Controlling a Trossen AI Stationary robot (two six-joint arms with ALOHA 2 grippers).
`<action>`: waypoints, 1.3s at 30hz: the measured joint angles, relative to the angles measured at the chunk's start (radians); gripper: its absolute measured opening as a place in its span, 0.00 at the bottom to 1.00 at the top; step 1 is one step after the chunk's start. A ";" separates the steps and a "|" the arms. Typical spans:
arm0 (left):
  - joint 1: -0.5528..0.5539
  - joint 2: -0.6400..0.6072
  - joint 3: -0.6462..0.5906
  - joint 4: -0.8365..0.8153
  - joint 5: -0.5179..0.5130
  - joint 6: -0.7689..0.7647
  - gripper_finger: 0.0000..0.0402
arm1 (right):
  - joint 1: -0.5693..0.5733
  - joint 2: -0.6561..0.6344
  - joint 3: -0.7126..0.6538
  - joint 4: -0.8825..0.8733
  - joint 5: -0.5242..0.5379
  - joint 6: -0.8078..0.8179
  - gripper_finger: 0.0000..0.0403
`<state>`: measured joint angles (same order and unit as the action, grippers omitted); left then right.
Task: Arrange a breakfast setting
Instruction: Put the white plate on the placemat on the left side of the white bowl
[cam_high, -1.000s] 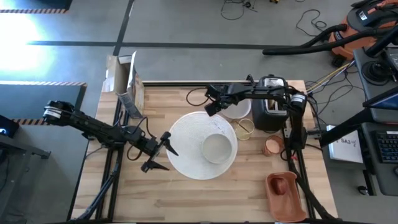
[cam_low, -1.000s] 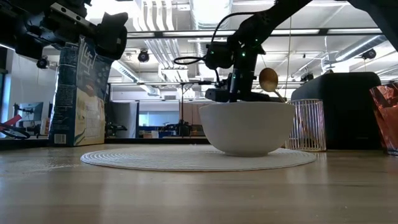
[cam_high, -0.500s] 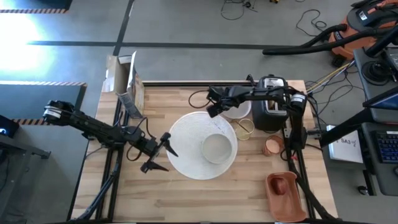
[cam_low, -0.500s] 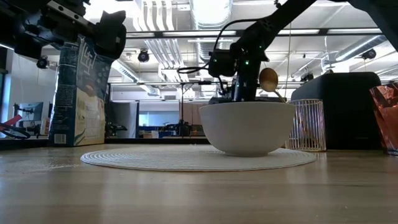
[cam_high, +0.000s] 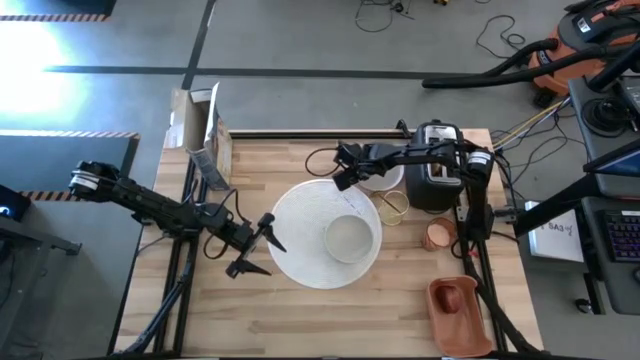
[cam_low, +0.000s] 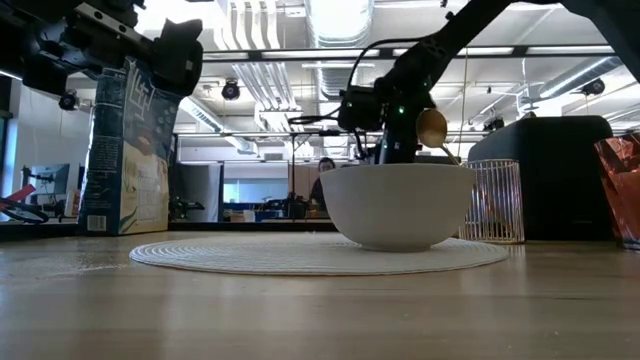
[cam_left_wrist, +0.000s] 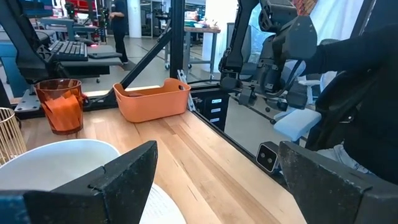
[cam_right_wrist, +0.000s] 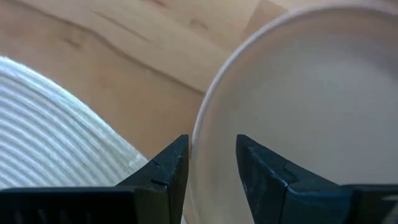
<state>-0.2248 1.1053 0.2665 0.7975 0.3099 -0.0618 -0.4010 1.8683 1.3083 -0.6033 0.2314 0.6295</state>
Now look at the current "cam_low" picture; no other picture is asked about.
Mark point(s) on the silver ventilation duct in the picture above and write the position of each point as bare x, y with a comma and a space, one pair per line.
340, 30

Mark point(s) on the background black workbench frame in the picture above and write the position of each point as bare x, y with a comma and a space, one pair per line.
250, 134

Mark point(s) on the black ceiling spotlight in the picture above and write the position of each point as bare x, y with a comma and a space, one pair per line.
68, 101
231, 91
593, 87

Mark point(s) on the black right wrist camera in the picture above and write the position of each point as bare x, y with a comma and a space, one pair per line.
360, 110

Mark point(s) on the white ceramic bowl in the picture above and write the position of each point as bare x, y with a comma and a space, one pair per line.
400, 210

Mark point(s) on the white round woven placemat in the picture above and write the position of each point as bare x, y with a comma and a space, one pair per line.
250, 257

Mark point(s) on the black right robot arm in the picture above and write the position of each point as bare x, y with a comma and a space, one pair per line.
450, 35

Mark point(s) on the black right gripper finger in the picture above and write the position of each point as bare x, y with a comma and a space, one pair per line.
400, 157

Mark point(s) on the black table frame rail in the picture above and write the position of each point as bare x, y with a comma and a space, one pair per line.
250, 226

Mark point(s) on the blue cereal box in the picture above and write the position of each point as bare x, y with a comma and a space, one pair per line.
130, 170

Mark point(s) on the black toaster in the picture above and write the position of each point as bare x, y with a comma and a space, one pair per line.
550, 190

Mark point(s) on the copper orange faceted tumbler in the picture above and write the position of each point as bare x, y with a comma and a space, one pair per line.
622, 190

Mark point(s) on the clear glass cup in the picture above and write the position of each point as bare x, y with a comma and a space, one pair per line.
492, 200

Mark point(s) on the black flat screen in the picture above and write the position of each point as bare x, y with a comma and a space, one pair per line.
430, 160

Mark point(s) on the background black robot arm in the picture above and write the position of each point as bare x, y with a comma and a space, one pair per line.
185, 206
292, 207

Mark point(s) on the red and black wheel device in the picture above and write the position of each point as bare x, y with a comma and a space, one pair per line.
22, 192

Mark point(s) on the background computer monitor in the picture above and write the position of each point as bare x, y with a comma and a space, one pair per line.
50, 179

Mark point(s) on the person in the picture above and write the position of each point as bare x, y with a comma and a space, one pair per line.
325, 167

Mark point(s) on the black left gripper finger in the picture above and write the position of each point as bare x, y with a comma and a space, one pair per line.
177, 55

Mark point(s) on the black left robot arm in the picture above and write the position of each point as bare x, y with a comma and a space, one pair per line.
15, 30

